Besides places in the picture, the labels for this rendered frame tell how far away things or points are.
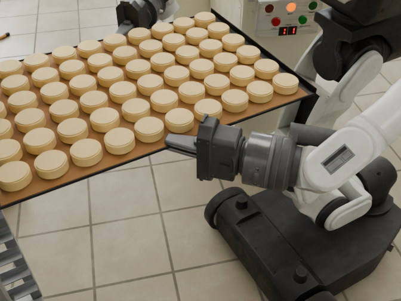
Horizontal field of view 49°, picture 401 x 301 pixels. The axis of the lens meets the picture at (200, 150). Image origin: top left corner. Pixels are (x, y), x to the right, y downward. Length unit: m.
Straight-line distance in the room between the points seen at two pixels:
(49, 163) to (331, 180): 0.42
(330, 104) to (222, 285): 0.87
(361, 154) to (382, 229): 1.14
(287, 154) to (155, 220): 1.29
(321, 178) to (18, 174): 0.45
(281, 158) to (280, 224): 1.04
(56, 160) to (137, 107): 0.17
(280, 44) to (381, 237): 0.81
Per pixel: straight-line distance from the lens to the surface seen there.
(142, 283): 1.75
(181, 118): 0.76
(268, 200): 1.78
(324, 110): 1.16
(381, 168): 1.75
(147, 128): 0.74
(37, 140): 0.76
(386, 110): 0.72
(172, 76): 0.87
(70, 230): 1.95
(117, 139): 0.73
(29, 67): 0.97
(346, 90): 1.15
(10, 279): 1.49
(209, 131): 0.68
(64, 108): 0.82
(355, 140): 0.67
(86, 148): 0.73
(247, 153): 0.68
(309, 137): 0.71
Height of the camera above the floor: 1.50
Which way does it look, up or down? 43 degrees down
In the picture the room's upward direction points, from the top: straight up
